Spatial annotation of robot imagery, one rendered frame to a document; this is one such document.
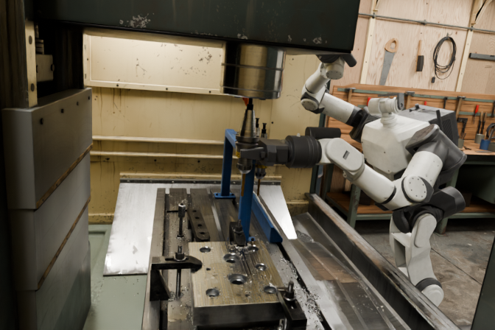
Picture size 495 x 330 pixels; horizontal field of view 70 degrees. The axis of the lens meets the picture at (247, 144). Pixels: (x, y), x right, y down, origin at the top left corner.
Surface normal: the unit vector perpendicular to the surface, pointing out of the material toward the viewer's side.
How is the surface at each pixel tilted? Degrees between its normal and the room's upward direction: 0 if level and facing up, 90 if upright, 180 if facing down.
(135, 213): 24
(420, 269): 90
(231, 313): 90
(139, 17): 90
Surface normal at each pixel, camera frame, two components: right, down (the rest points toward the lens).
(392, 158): -0.54, 0.33
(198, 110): 0.20, 0.23
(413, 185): 0.41, -0.37
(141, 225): 0.15, -0.79
